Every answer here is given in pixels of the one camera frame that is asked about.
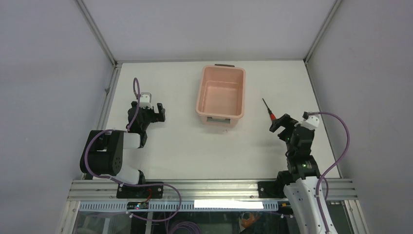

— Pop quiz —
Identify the red black screwdriver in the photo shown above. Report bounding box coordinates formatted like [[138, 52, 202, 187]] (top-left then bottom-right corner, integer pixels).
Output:
[[262, 98, 276, 121]]

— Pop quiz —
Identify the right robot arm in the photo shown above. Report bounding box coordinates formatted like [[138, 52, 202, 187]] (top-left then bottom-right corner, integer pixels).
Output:
[[269, 114, 337, 234]]

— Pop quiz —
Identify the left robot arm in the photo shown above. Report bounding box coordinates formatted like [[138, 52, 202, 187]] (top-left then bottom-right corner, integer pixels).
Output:
[[79, 101, 166, 198]]

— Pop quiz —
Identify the pink plastic bin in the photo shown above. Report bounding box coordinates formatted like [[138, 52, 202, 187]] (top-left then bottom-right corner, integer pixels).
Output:
[[195, 64, 246, 128]]

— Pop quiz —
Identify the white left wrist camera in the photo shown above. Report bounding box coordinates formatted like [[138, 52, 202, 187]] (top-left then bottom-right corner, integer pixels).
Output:
[[139, 92, 153, 109]]

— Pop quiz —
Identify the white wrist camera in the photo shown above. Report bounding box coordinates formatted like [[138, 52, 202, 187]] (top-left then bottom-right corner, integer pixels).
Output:
[[139, 92, 153, 109], [300, 112, 320, 130]]

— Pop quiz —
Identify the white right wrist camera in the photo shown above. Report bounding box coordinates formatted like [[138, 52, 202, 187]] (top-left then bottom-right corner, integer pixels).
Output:
[[300, 112, 320, 130]]

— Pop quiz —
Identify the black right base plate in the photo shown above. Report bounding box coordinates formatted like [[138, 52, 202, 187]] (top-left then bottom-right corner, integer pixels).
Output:
[[257, 180, 286, 198]]

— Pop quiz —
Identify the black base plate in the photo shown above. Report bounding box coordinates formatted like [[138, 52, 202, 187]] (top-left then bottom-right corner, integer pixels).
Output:
[[257, 180, 286, 198], [116, 182, 164, 199]]

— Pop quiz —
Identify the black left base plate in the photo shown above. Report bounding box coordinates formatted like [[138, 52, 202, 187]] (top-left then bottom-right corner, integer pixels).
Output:
[[116, 182, 164, 199]]

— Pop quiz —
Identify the aluminium front rail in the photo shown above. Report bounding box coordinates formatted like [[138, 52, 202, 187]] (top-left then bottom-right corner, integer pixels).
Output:
[[67, 179, 358, 202]]

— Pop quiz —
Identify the slotted cable duct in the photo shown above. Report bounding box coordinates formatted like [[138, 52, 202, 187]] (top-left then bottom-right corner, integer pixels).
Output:
[[79, 199, 278, 213]]

